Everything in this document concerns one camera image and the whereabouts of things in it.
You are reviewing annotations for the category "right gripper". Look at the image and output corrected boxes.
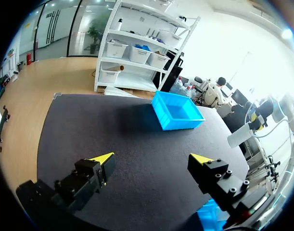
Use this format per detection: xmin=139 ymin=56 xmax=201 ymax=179
xmin=247 ymin=99 xmax=275 ymax=132

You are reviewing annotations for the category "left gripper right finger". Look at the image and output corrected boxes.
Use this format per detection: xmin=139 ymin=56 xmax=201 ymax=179
xmin=187 ymin=153 xmax=251 ymax=212

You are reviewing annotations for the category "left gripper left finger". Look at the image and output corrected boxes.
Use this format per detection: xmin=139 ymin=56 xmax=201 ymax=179
xmin=51 ymin=152 xmax=116 ymax=211

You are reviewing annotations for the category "white bottle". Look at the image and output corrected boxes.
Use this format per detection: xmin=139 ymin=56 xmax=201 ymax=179
xmin=227 ymin=125 xmax=255 ymax=149

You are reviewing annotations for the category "blue plastic bin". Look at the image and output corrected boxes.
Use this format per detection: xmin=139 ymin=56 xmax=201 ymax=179
xmin=151 ymin=90 xmax=206 ymax=131
xmin=196 ymin=198 xmax=232 ymax=231

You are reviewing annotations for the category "person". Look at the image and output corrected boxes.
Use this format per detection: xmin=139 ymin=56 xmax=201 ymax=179
xmin=205 ymin=77 xmax=228 ymax=108

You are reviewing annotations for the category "white cable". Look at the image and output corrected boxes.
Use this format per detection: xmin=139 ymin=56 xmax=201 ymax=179
xmin=253 ymin=117 xmax=294 ymax=145

